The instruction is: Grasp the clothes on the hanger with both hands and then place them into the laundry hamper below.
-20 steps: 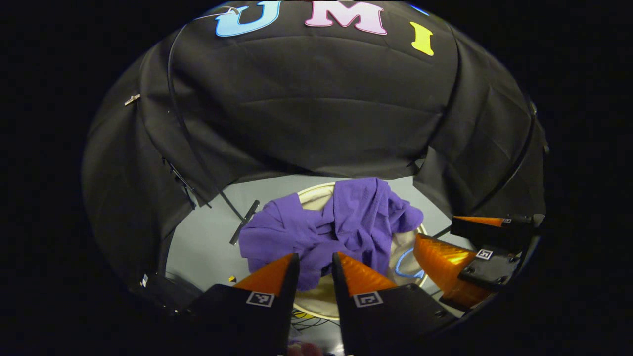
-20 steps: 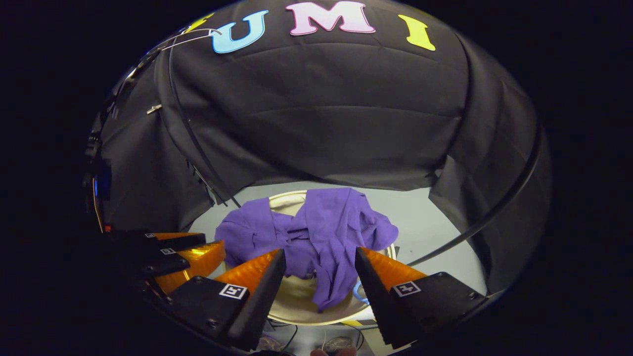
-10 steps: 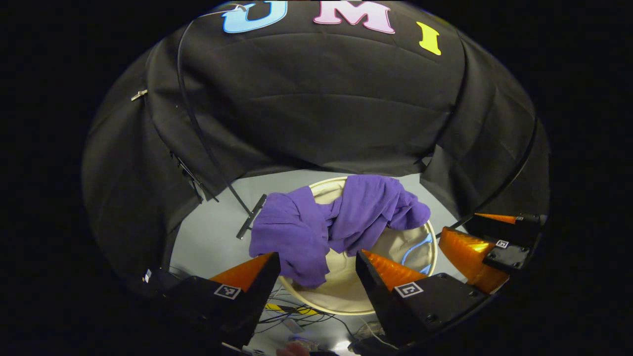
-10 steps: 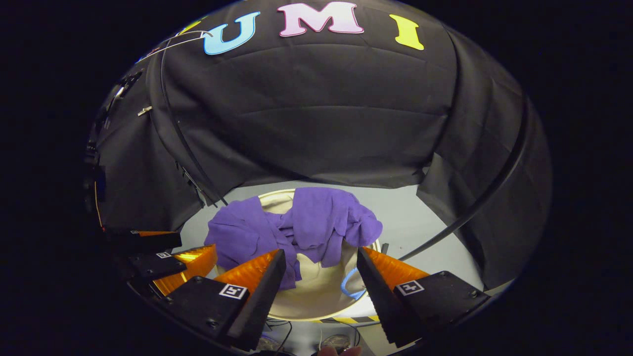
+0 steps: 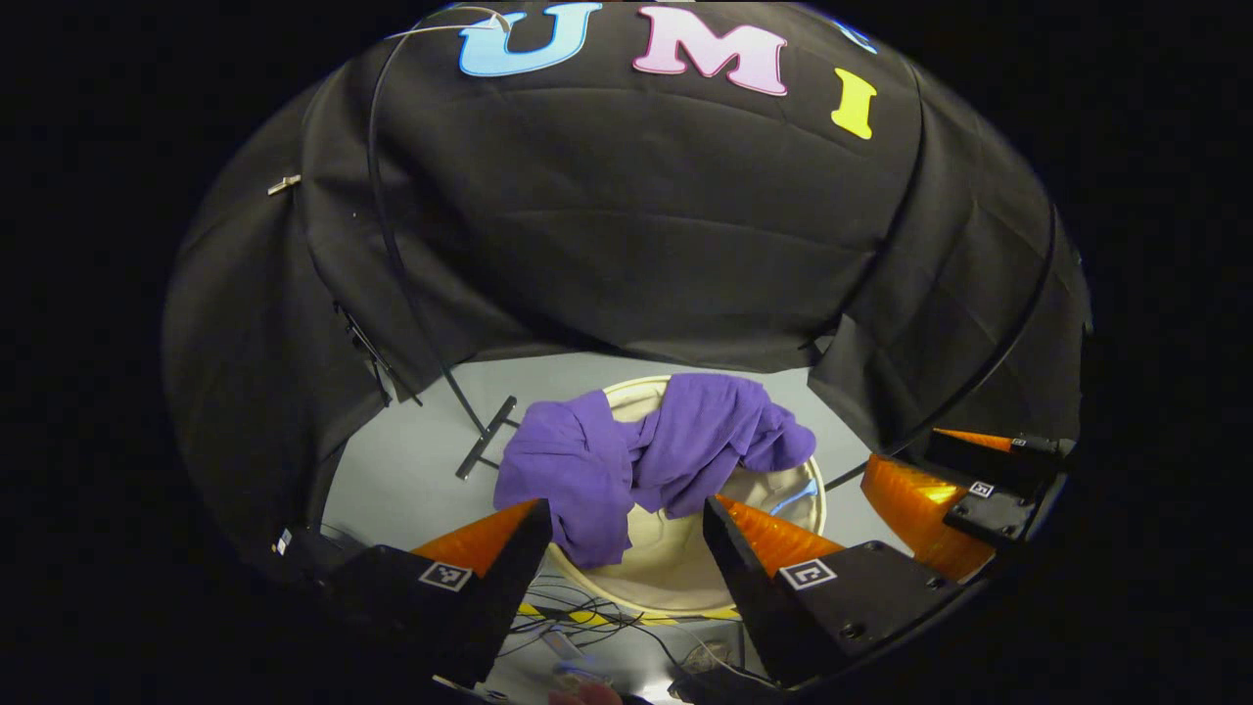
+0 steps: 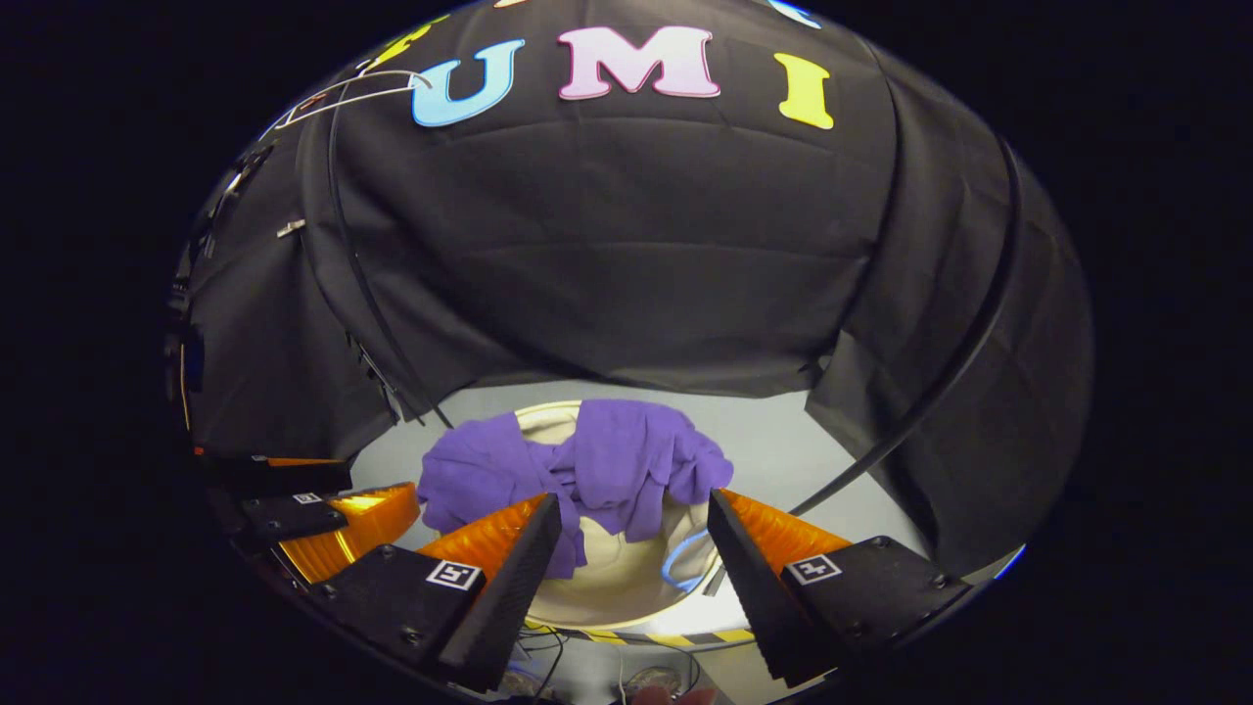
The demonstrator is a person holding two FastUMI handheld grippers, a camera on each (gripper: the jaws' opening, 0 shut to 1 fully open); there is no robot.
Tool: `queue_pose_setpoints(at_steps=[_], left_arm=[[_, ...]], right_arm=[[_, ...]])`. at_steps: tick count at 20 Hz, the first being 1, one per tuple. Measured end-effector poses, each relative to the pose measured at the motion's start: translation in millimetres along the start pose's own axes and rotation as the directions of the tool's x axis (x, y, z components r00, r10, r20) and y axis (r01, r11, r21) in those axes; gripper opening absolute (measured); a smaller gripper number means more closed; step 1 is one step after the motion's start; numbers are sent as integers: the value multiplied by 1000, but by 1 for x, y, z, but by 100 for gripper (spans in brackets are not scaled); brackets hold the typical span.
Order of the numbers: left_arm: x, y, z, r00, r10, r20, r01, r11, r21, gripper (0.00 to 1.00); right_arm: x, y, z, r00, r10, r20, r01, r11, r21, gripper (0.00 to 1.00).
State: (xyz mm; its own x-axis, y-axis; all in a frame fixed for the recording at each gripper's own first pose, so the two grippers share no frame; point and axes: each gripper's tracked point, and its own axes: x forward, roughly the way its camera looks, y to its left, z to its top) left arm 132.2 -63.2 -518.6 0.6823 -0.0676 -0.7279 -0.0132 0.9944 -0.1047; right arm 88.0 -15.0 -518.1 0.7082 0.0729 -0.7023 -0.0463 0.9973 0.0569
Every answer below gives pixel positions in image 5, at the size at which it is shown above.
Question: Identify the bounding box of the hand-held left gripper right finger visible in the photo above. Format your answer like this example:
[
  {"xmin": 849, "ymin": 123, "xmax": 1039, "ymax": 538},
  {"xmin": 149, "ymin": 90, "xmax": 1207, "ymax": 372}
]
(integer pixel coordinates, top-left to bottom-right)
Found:
[{"xmin": 702, "ymin": 493, "xmax": 972, "ymax": 688}]

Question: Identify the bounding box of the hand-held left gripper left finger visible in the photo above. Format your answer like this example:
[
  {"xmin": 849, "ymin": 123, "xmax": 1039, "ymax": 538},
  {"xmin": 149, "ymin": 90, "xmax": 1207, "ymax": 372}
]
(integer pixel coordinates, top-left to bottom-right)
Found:
[{"xmin": 321, "ymin": 497, "xmax": 555, "ymax": 688}]

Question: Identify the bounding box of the cream laundry hamper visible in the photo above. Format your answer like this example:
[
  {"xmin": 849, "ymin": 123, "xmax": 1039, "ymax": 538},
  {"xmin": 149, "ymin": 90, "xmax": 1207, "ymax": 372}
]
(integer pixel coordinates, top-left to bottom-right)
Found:
[{"xmin": 543, "ymin": 375, "xmax": 829, "ymax": 618}]

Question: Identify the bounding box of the purple shirt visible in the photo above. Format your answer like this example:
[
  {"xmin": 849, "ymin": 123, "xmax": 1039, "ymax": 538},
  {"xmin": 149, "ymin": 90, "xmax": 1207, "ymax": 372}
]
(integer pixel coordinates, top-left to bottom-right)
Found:
[{"xmin": 492, "ymin": 372, "xmax": 818, "ymax": 571}]

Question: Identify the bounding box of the white hanger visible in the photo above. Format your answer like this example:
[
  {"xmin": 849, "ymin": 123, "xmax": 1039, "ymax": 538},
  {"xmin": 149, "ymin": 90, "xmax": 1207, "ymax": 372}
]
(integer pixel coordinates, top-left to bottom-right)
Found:
[{"xmin": 386, "ymin": 5, "xmax": 512, "ymax": 42}]

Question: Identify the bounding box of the yellow black floor tape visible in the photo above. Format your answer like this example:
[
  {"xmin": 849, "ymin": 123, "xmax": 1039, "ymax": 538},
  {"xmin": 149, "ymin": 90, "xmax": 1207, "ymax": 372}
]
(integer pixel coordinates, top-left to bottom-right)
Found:
[{"xmin": 517, "ymin": 601, "xmax": 742, "ymax": 629}]

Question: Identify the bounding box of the black backdrop cloth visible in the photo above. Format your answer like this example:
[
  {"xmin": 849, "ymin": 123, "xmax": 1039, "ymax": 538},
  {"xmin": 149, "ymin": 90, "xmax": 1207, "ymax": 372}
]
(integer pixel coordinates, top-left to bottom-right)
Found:
[{"xmin": 162, "ymin": 0, "xmax": 1093, "ymax": 579}]

